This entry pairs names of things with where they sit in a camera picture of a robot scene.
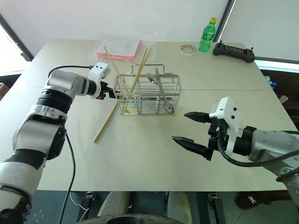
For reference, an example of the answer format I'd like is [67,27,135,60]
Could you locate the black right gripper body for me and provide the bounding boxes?
[207,113,229,154]

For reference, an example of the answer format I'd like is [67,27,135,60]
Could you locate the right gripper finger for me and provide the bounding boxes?
[171,136,213,162]
[184,111,210,124]

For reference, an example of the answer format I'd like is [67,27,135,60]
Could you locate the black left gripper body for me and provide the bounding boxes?
[96,80,110,101]

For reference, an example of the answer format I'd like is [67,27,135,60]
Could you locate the metal spoon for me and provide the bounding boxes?
[146,72,164,103]
[155,68,175,113]

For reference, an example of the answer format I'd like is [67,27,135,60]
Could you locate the wooden chopstick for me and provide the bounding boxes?
[93,101,119,143]
[129,47,148,94]
[104,46,130,94]
[130,47,152,94]

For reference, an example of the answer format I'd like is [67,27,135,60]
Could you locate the clear bag with red papers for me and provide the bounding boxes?
[87,33,158,63]

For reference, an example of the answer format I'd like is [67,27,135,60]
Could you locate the black table clamp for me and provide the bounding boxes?
[208,192,218,212]
[85,191,94,210]

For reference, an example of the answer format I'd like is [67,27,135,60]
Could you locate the round clear tape roll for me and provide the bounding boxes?
[179,43,197,57]

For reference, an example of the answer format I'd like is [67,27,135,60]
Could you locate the blue capped bottles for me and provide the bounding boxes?
[263,75,280,91]

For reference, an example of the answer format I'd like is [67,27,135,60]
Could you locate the black remote controller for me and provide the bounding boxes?
[212,40,256,64]

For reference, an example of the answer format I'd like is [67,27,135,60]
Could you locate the dark brown shoe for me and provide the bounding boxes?
[234,190,292,211]

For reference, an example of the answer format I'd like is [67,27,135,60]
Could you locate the green plastic bottle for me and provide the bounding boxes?
[198,17,218,53]

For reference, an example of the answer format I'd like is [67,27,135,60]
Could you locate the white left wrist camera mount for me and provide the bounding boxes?
[88,62,111,99]

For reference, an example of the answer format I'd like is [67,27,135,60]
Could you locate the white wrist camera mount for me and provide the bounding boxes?
[88,62,111,99]
[209,96,241,156]

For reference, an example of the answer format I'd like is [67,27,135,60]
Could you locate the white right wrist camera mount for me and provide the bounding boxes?
[209,96,241,156]

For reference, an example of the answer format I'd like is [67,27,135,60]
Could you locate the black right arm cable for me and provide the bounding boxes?
[216,137,299,168]

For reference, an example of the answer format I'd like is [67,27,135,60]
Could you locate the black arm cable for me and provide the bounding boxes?
[216,137,299,168]
[48,65,93,79]

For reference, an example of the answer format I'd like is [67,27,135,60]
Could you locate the metal wire basket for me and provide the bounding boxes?
[113,63,183,117]

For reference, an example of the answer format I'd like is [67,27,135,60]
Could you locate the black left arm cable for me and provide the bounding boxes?
[48,65,93,79]

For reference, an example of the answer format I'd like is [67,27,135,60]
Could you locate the black hanging cable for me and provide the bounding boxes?
[57,132,77,224]

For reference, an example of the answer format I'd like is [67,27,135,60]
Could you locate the black window frame bar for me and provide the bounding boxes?
[0,13,34,63]
[214,0,237,43]

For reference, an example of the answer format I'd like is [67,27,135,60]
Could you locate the thin white cable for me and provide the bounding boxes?
[70,192,90,219]

